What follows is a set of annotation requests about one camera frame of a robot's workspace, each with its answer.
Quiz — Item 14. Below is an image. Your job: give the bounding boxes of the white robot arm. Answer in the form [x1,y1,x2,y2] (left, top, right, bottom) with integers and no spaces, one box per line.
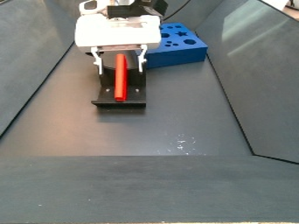
[75,0,169,74]

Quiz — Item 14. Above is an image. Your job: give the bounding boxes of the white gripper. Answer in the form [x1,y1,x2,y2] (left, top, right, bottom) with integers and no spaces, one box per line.
[75,14,162,75]

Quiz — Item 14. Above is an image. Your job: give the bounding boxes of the red square-circle peg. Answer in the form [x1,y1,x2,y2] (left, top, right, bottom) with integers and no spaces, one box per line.
[115,54,127,102]

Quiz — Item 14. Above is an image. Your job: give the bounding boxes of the blue foam shape board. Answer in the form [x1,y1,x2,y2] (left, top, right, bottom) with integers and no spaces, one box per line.
[146,23,209,69]

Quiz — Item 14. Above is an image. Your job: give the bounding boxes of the dark grey curved fixture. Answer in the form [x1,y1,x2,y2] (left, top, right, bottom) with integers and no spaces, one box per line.
[92,51,146,109]

